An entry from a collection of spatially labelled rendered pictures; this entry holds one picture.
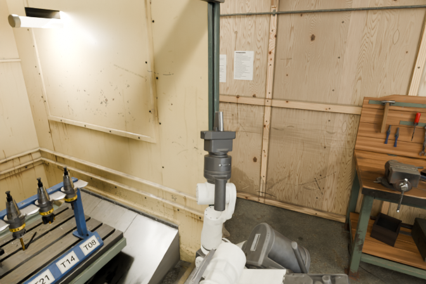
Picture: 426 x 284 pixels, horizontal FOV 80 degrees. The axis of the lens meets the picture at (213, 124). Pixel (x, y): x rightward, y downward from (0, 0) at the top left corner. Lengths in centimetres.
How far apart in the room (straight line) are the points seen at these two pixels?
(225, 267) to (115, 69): 114
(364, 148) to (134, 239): 213
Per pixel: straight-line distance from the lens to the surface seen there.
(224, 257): 57
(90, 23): 155
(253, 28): 275
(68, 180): 132
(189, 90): 116
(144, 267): 154
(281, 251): 75
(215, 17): 107
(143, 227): 165
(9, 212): 125
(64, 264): 141
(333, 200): 312
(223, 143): 79
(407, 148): 282
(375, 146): 278
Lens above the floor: 185
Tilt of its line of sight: 18 degrees down
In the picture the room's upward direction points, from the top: straight up
